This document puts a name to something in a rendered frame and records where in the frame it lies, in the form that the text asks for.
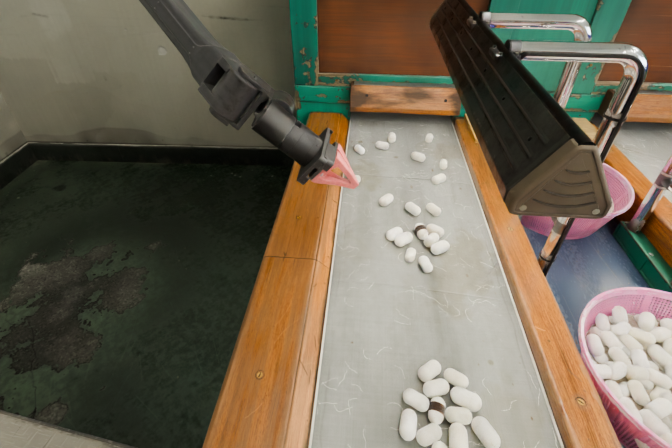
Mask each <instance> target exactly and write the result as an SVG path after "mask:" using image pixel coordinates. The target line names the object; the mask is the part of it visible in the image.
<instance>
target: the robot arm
mask: <svg viewBox="0 0 672 448"><path fill-rule="evenodd" d="M139 1H140V2H141V4H142V5H143V6H144V7H145V9H146V10H147V11H148V12H149V14H150V15H151V16H152V18H153V19H154V20H155V21H156V23H157V24H158V25H159V26H160V28H161V29H162V30H163V32H164V33H165V34H166V35H167V37H168V38H169V39H170V41H171V42H172V43H173V44H174V46H175V47H176V48H177V49H178V51H179V52H180V53H181V55H182V56H183V58H184V59H185V61H186V63H187V64H188V66H189V68H190V70H191V74H192V76H193V78H194V79H195V80H196V82H197V83H198V84H199V86H200V87H199V88H198V91H199V92H200V94H201V95H202V96H203V97H204V99H205V100H206V101H207V103H208V104H209V105H210V108H209V111H210V113H211V114H212V115H213V116H214V117H215V118H217V119H218V120H219V121H221V122H222V123H223V124H224V125H226V126H228V124H230V125H231V126H233V127H234V128H235V129H236V130H239V129H240V128H241V127H242V125H243V124H244V123H245V122H246V120H247V119H248V118H249V117H250V116H251V114H252V113H253V112H254V111H255V113H254V115H255V118H254V121H253V123H252V125H251V126H252V127H251V129H252V130H254V131H255V132H256V133H258V134H259V135H260V136H262V137H263V138H264V139H266V140H267V141H268V142H270V143H271V144H273V145H274V146H275V147H277V148H278V149H279V150H281V151H282V152H283V153H285V154H286V155H287V156H289V157H290V158H292V159H293V160H294V161H296V162H297V163H298V164H299V165H301V167H300V170H299V173H298V177H297V181H298V182H299V183H301V184H302V185H304V184H305V183H306V182H307V181H308V180H309V179H310V180H311V181H312V182H314V183H319V184H329V185H337V186H341V187H346V188H350V189H355V188H356V187H357V186H358V185H359V182H358V180H357V178H356V176H355V174H354V172H353V171H352V169H351V167H350V164H349V162H348V160H347V158H346V155H345V153H344V151H343V149H342V147H341V145H339V144H338V143H337V142H334V143H333V144H330V143H329V141H330V136H331V134H332V133H333V131H332V130H331V129H329V128H328V127H327V128H326V129H325V130H324V131H323V132H322V133H321V134H320V135H319V136H318V135H317V134H315V133H314V132H313V131H312V130H310V129H309V128H308V127H307V126H305V125H304V124H303V123H301V122H300V121H299V120H296V118H295V117H294V116H293V114H294V110H295V103H294V100H293V98H292V97H291V96H290V95H289V94H288V93H287V92H284V91H281V90H274V89H273V88H272V87H271V86H270V85H269V84H267V83H266V82H265V81H264V80H263V79H261V78H260V77H259V76H258V75H257V74H255V73H254V72H253V71H252V70H251V69H249V68H248V67H247V66H246V65H244V64H242V63H241V62H240V60H239V59H238V58H237V57H236V56H235V54H233V53H232V52H230V51H228V50H227V49H225V48H224V47H223V46H222V45H221V44H220V43H219V42H218V41H217V40H216V39H215V38H214V37H213V36H212V34H211V33H210V32H209V31H208V30H207V28H206V27H205V26H204V25H203V24H202V22H201V21H200V20H199V19H198V18H197V16H196V15H195V14H194V13H193V12H192V10H191V9H190V8H189V7H188V5H187V4H186V3H185V2H184V1H183V0H139ZM246 109H247V110H246ZM245 111H246V112H245ZM244 112H245V113H244ZM243 113H244V115H243V116H242V114H243ZM241 116H242V117H241ZM240 117H241V118H240ZM336 167H338V168H339V169H340V170H341V171H342V172H343V173H344V174H345V175H346V177H347V178H348V179H349V180H348V179H345V178H343V177H341V176H339V175H337V174H335V173H334V172H332V171H331V170H332V169H333V168H334V169H335V168H336ZM308 176H309V177H308Z"/></svg>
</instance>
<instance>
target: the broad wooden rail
mask: <svg viewBox="0 0 672 448"><path fill-rule="evenodd" d="M349 123H350V122H349V120H348V119H347V118H346V117H345V116H344V115H343V114H342V113H333V112H310V114H309V116H308V119H307V123H306V126H307V127H308V128H309V129H310V130H312V131H313V132H314V133H315V134H317V135H318V136H319V135H320V134H321V133H322V132H323V131H324V130H325V129H326V128H327V127H328V128H329V129H331V130H332V131H333V133H332V134H331V136H330V141H329V143H330V144H333V143H334V142H337V143H338V144H339V145H341V147H342V149H343V151H344V153H345V155H346V147H347V139H348V131H349ZM300 167H301V165H299V164H298V163H297V162H296V161H294V163H293V166H292V169H291V172H290V175H289V179H288V182H287V185H286V188H285V191H284V194H283V197H282V200H281V203H280V207H279V210H278V213H277V216H276V219H275V222H274V225H273V228H272V232H271V235H270V238H269V241H268V244H267V247H266V250H265V253H264V256H263V260H262V263H261V266H260V269H259V272H258V275H257V278H256V281H255V285H254V288H253V291H252V294H251V297H250V300H249V303H248V306H247V309H246V313H245V316H244V319H243V322H242V325H241V328H240V331H239V334H238V338H237V341H236V344H235V347H234V350H233V353H232V356H231V359H230V362H229V366H228V369H227V372H226V375H225V378H224V381H223V384H222V387H221V391H220V394H219V397H218V400H217V403H216V406H215V409H214V412H213V415H212V419H211V422H210V425H209V428H208V431H207V434H206V437H205V440H204V443H203V447H202V448H309V441H310V433H311V425H312V417H313V409H314V401H315V393H316V385H317V377H318V369H319V361H320V353H321V345H322V337H323V329H324V321H325V314H326V306H327V298H328V290H329V282H330V274H331V266H332V258H333V250H334V242H335V234H336V226H337V218H338V210H339V202H340V194H341V186H337V185H329V184H319V183H314V182H312V181H311V180H310V179H309V180H308V181H307V182H306V183H305V184H304V185H302V184H301V183H299V182H298V181H297V177H298V173H299V170H300Z"/></svg>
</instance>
